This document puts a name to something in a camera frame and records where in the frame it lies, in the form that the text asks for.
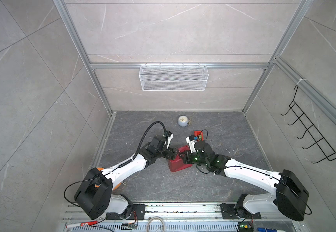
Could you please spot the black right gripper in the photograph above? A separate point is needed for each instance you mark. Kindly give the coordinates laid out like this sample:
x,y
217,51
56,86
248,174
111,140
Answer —
x,y
186,159

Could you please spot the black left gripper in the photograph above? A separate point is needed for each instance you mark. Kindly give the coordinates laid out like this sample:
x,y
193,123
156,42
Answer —
x,y
173,152

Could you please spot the dark red wrapping paper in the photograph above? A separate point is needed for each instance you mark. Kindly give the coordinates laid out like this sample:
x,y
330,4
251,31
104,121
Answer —
x,y
177,164

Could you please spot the red tape dispenser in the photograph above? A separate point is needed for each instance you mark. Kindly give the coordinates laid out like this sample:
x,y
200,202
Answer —
x,y
198,135

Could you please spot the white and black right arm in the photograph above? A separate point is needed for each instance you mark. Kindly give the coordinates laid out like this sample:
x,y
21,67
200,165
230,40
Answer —
x,y
284,192

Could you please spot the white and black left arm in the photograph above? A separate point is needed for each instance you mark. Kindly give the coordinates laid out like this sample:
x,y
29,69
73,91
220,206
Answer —
x,y
94,195

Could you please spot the small round white clock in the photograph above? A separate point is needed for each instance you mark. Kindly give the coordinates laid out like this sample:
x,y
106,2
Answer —
x,y
183,121

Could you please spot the blue and white marker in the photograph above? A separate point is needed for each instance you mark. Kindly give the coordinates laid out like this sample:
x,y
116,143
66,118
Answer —
x,y
268,230

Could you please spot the red and white marker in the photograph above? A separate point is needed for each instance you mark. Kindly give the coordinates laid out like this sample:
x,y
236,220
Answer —
x,y
81,224

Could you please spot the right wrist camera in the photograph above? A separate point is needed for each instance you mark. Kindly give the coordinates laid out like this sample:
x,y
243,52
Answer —
x,y
200,147

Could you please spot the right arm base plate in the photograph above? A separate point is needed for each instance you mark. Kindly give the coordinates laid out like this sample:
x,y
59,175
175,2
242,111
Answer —
x,y
232,211

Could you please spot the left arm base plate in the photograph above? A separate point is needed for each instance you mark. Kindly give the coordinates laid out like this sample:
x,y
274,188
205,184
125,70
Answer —
x,y
137,210

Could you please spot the white wire mesh basket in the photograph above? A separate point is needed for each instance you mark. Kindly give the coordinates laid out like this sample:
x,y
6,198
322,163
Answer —
x,y
173,77

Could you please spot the aluminium front rail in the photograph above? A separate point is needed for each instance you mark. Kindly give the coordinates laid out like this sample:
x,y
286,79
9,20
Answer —
x,y
177,217

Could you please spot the black wire hook rack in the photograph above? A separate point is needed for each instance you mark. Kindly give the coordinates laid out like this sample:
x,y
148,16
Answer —
x,y
310,128

